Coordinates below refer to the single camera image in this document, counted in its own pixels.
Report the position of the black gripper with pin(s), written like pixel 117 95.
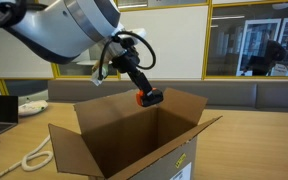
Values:
pixel 125 61

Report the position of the orange measuring tape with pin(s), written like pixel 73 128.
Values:
pixel 150 97

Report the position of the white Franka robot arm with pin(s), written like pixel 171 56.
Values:
pixel 57 30

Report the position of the brown cardboard shipping box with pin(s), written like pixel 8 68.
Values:
pixel 117 143

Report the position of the grey upholstered bench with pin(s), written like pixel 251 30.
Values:
pixel 250 95

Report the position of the white plastic device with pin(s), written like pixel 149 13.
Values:
pixel 32 107

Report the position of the person in dark clothes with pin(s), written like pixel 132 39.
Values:
pixel 267 56

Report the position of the black laptop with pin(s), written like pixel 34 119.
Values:
pixel 0 108

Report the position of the yellow window frame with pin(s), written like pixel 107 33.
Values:
pixel 207 40

